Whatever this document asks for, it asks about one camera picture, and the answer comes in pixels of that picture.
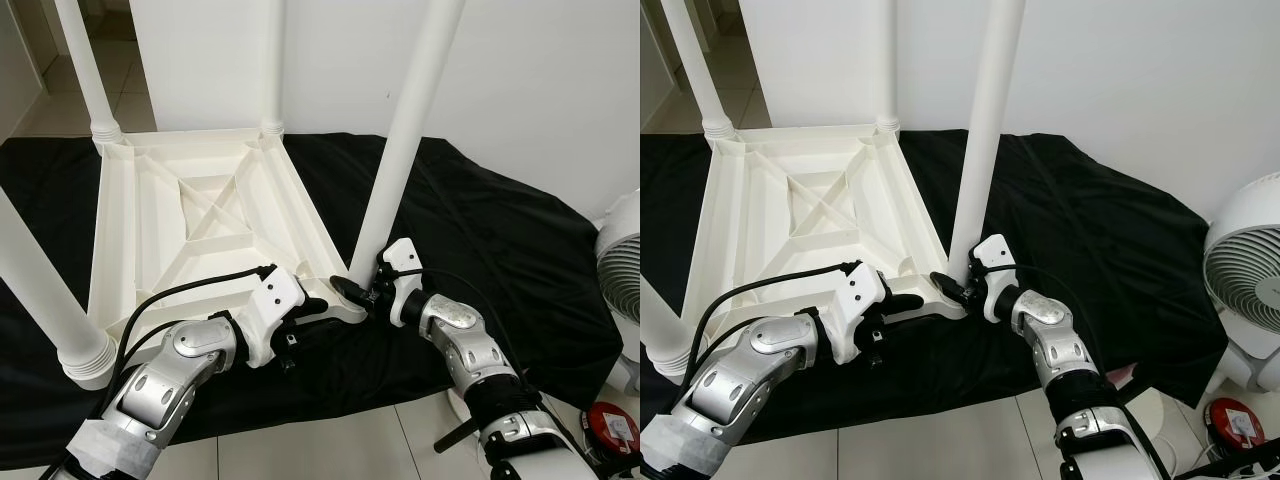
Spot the white fan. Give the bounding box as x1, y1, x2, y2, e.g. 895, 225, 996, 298
594, 190, 641, 397
1200, 175, 1280, 403

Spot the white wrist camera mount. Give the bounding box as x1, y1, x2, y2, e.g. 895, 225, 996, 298
240, 265, 304, 369
970, 233, 1019, 321
378, 238, 422, 323
825, 262, 889, 363

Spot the white plastic table top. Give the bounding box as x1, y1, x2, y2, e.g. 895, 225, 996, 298
640, 122, 969, 379
60, 125, 369, 391

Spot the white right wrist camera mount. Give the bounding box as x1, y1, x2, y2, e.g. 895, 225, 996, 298
970, 233, 1019, 321
378, 238, 422, 323

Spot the red round object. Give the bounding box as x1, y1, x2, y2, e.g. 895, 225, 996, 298
1204, 396, 1268, 453
584, 401, 641, 463

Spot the black table cloth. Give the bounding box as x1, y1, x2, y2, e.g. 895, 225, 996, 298
0, 130, 627, 471
640, 128, 1233, 433

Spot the black metal table leg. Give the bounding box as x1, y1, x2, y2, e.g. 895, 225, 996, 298
434, 419, 488, 454

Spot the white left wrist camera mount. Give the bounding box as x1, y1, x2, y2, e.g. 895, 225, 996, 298
240, 265, 304, 369
825, 262, 889, 363

